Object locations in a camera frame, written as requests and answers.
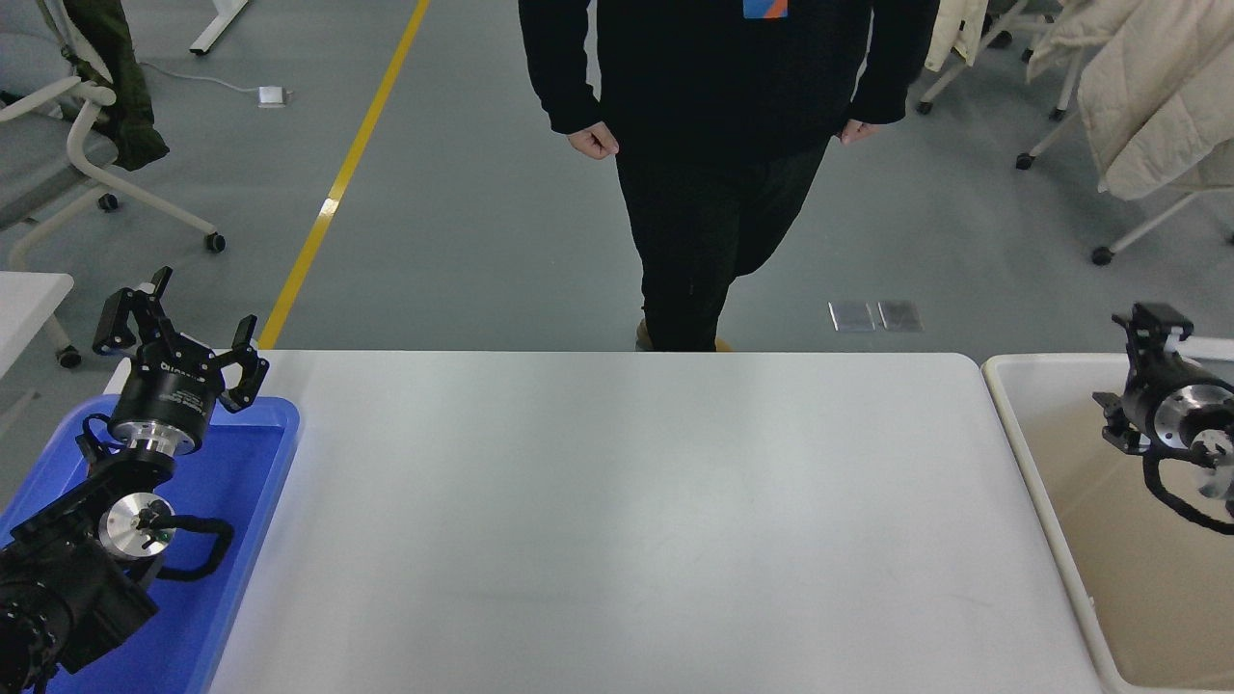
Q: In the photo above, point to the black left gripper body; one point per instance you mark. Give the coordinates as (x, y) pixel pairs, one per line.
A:
(169, 395)

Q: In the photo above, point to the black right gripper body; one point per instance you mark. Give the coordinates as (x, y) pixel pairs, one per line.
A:
(1147, 395)

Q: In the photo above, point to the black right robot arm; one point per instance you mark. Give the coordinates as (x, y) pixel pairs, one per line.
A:
(1195, 410)

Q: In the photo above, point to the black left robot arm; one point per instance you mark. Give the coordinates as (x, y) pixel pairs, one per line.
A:
(58, 588)

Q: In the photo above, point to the person's left hand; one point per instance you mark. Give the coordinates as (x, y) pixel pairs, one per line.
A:
(858, 132)

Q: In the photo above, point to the person's right hand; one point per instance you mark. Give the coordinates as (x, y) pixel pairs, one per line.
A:
(595, 143)

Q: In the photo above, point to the white flat bar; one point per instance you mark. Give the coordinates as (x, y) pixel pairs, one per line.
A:
(1210, 348)

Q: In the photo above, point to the white-legged rolling chair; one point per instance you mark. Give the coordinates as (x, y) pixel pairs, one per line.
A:
(1057, 113)
(924, 106)
(1102, 255)

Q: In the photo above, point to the large pale plastic bin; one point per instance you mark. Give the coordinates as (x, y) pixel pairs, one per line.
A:
(1089, 540)

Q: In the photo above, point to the small white table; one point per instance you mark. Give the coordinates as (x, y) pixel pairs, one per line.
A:
(29, 299)

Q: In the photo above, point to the blue plastic tray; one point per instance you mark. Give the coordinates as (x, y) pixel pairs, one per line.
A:
(241, 501)

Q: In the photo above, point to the grey office chair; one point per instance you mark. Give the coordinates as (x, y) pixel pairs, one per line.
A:
(29, 164)

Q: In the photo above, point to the large cream padded coat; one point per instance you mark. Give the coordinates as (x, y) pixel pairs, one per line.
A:
(1157, 106)

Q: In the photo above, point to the dark green jacket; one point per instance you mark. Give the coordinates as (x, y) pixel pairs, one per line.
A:
(120, 87)

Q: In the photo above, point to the silver floor plate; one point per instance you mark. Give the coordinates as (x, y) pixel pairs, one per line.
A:
(852, 317)
(901, 316)

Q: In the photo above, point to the white desk foot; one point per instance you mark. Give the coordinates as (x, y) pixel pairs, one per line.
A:
(217, 29)

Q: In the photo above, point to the person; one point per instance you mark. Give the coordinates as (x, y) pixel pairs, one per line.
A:
(713, 96)

